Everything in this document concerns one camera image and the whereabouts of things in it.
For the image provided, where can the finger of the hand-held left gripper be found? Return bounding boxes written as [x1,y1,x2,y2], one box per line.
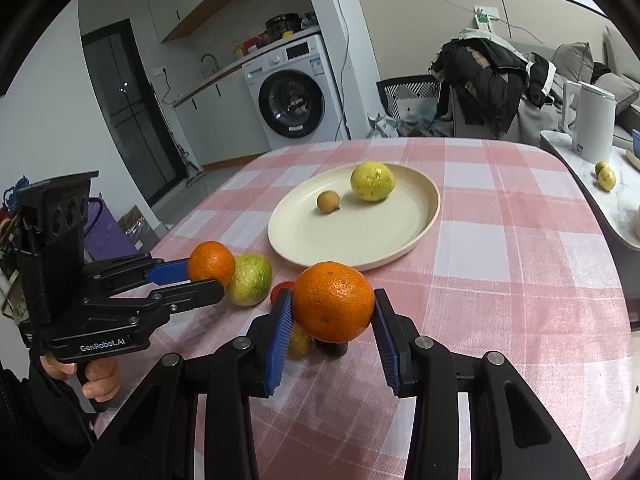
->
[84,254,193,291]
[80,280,226,313]

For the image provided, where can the grey cushion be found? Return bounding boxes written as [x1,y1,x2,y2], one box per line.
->
[592,72,640,116]
[550,41,596,86]

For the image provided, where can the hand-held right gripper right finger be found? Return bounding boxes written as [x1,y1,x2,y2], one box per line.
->
[372,288,593,480]

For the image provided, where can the printed cardboard box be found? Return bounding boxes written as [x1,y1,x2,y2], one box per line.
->
[117,205,161,256]

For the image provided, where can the small brown fruit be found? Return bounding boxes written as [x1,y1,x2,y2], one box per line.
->
[316,190,342,214]

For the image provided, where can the person's left forearm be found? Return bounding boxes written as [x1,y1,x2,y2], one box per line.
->
[0,355,108,480]

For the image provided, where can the marble side table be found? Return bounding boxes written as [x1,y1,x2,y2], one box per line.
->
[539,130,640,251]

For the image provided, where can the person's left hand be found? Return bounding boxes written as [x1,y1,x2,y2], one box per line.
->
[40,355,122,400]

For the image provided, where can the yellow-green guava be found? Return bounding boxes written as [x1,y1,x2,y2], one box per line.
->
[224,254,273,307]
[349,160,397,204]

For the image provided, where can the white electric kettle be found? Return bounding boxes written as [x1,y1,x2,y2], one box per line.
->
[561,80,617,165]

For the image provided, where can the grey chair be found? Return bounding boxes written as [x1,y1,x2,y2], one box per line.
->
[447,82,566,143]

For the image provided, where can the cream round plate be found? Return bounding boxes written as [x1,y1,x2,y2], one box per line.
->
[267,162,441,272]

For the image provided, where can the black kitchen appliance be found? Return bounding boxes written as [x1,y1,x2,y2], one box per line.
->
[265,12,302,41]

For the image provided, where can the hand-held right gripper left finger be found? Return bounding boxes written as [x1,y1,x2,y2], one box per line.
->
[92,289,296,480]

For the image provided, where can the white floor mop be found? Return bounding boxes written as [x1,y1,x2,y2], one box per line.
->
[175,145,207,186]

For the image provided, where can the grey sofa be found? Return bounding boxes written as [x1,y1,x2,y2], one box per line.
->
[510,25,640,146]

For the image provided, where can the white washing machine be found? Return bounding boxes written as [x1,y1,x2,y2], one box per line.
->
[242,34,349,151]

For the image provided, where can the dark purple plum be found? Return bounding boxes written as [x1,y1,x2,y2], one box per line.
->
[314,337,349,359]

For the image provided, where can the white green wall device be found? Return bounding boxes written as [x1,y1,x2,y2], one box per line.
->
[472,6,501,33]

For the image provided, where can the pink checkered tablecloth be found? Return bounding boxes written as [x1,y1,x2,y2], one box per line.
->
[92,137,636,480]

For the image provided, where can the white kitchen counter cabinet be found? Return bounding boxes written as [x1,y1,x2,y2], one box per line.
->
[170,52,273,171]

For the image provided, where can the orange mandarin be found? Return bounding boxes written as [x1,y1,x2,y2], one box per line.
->
[291,261,376,345]
[187,241,236,288]

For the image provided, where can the pile of plastic bags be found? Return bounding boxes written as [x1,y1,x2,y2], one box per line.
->
[367,97,453,138]

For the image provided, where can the purple bag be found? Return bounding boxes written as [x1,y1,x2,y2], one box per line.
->
[82,195,138,263]

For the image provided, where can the cluttered storage rack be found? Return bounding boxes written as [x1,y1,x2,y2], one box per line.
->
[0,175,31,331]

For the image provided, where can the black jacket pile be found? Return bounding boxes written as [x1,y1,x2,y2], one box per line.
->
[430,27,558,136]

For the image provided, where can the white wall cabinet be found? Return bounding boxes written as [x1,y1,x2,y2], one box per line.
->
[147,0,321,43]

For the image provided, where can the dark glass door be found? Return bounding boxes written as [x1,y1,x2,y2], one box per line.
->
[80,19,181,206]

